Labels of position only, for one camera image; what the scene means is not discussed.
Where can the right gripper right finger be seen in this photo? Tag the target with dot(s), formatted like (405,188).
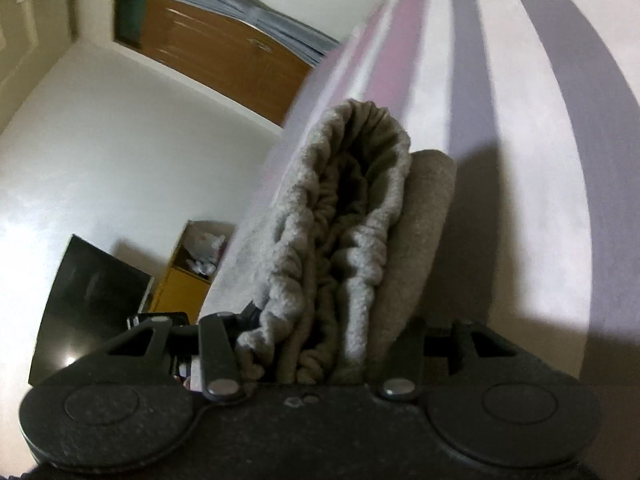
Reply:
(417,360)

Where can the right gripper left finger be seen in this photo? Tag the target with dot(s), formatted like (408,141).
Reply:
(221,378)

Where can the grey sweatpants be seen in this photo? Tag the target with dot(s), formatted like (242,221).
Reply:
(335,258)

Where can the yellow wooden cabinet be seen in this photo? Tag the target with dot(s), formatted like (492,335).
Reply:
(192,268)

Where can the black flat monitor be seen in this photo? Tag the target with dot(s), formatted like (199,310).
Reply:
(91,299)

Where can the brown wooden door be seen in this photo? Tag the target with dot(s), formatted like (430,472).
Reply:
(225,54)

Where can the striped pink purple bedsheet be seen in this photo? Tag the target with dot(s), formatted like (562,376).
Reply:
(537,101)

